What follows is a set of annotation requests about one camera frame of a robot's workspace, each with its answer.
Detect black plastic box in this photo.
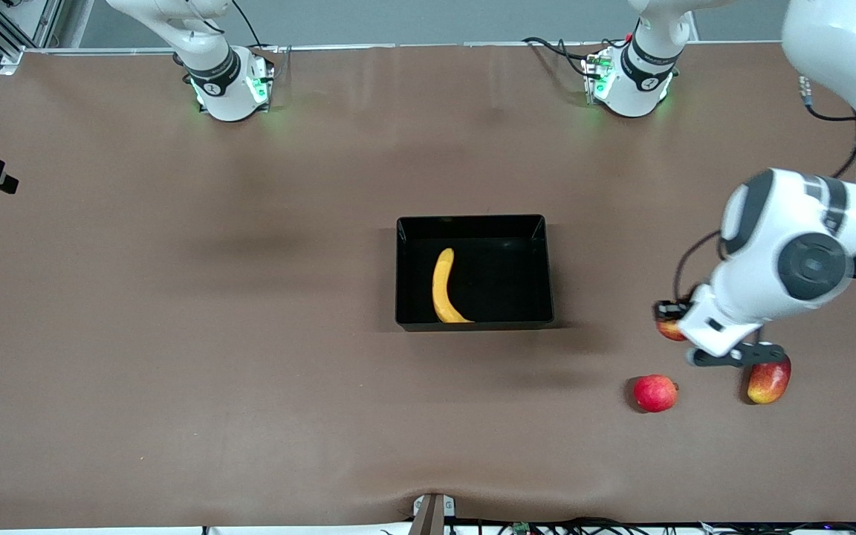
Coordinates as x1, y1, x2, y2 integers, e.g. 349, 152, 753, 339
395, 214, 555, 332

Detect yellow banana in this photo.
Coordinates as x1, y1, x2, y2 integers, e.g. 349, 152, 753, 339
432, 247, 475, 324

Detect red yellow mango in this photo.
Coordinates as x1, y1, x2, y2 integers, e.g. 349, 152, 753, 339
746, 360, 792, 405

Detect brown table cover sheet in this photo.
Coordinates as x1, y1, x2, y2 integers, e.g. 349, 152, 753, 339
0, 41, 856, 532

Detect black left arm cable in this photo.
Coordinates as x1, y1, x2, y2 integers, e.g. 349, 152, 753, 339
672, 74, 856, 304

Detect black right base cable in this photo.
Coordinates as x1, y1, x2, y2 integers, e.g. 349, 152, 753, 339
231, 0, 265, 50

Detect black left base cables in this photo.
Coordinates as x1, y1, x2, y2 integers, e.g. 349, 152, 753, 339
522, 36, 594, 79

